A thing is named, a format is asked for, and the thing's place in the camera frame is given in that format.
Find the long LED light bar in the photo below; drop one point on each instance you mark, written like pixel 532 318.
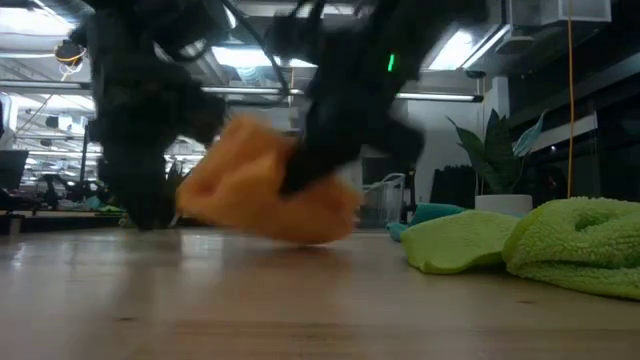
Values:
pixel 440 96

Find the orange microfiber towel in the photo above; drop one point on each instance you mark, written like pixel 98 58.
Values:
pixel 250 195

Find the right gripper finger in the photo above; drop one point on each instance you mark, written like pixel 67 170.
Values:
pixel 315 165

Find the green microfiber towel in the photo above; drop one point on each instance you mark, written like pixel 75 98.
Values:
pixel 550 245

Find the clear plastic bin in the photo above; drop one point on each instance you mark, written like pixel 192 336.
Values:
pixel 385 200

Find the leafy plant in white pot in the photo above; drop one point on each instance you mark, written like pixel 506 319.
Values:
pixel 500 165

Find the teal microfiber towel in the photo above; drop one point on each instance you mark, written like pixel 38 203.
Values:
pixel 430 212

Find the dark monitor screen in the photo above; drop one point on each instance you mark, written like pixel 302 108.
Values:
pixel 12 169

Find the black ribbed panel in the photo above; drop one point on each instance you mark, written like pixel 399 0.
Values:
pixel 452 185

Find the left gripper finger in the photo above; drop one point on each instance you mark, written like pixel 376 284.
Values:
pixel 145 190

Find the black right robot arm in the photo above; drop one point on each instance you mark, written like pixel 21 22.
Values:
pixel 440 20

